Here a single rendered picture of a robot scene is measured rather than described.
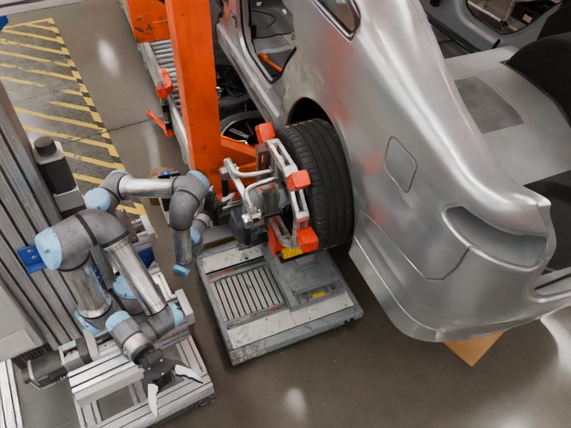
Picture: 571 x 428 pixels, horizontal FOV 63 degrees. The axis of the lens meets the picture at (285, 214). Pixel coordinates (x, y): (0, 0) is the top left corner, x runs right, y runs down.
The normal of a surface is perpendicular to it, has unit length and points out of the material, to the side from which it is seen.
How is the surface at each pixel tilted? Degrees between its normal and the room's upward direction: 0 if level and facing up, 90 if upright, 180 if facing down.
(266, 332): 0
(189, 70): 90
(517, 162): 20
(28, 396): 0
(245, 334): 0
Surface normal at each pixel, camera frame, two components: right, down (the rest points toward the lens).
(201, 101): 0.39, 0.69
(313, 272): 0.04, -0.67
